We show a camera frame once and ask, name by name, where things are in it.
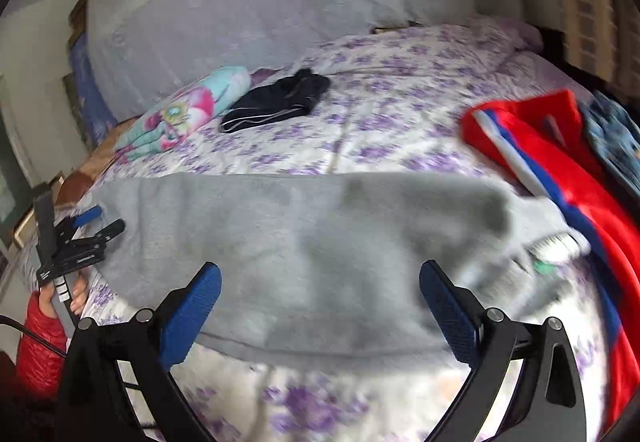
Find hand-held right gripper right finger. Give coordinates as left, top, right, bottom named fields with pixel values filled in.
left=419, top=259, right=587, bottom=442

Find blue printed garment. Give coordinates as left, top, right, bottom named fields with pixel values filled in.
left=582, top=92, right=640, bottom=195

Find grey fleece pants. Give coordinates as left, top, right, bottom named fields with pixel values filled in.
left=82, top=170, right=593, bottom=358

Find flower print pillow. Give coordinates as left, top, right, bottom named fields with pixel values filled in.
left=114, top=66, right=252, bottom=163

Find black garment with white piping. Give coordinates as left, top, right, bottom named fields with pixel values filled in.
left=219, top=68, right=332, bottom=134

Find red garment with striped trim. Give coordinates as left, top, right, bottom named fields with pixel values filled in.
left=460, top=89, right=640, bottom=433

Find person's left hand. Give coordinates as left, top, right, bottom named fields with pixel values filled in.
left=39, top=272, right=92, bottom=320

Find blue patterned cloth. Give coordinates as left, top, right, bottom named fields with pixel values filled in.
left=70, top=39, right=118, bottom=143

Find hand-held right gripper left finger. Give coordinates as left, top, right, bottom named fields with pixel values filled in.
left=56, top=262, right=223, bottom=442

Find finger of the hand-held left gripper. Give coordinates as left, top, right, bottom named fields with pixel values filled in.
left=64, top=205, right=103, bottom=232
left=67, top=218, right=126, bottom=249

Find person's left forearm red sleeve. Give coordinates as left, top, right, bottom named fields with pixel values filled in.
left=15, top=292, right=69, bottom=398

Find purple floral bedspread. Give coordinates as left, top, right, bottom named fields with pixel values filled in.
left=50, top=19, right=640, bottom=442

